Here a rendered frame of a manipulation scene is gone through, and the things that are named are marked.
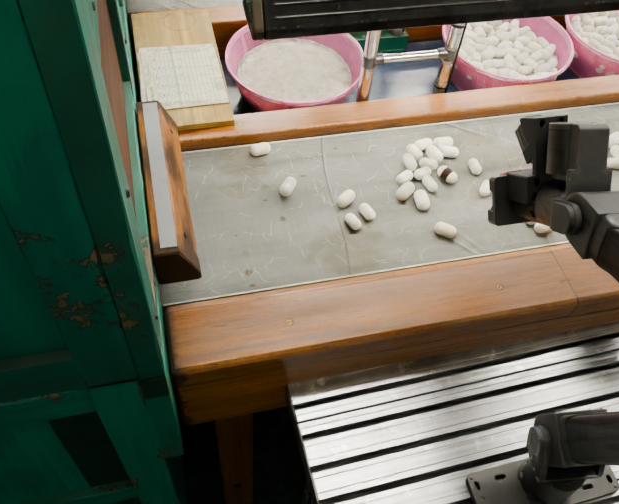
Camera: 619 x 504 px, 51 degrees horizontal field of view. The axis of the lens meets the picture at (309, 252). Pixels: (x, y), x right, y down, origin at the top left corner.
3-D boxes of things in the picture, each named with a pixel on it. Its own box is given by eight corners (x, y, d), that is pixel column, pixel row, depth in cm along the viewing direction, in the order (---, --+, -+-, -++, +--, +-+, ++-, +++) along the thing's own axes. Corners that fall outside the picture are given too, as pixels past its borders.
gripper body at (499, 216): (487, 175, 85) (516, 182, 78) (556, 166, 87) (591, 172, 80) (488, 224, 87) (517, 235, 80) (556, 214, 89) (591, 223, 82)
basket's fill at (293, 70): (362, 124, 126) (366, 101, 121) (247, 137, 122) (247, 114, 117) (333, 53, 139) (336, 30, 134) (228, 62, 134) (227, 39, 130)
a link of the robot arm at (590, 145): (525, 122, 77) (577, 126, 66) (593, 121, 78) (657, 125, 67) (519, 218, 80) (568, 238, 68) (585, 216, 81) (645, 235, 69)
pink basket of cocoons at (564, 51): (582, 90, 138) (601, 52, 130) (492, 134, 128) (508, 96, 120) (495, 24, 150) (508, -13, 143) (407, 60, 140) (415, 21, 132)
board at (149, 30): (235, 125, 111) (234, 120, 110) (145, 134, 108) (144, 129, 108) (208, 13, 130) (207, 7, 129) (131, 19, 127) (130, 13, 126)
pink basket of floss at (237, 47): (383, 89, 134) (391, 50, 126) (310, 162, 120) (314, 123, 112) (278, 38, 141) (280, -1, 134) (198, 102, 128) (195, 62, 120)
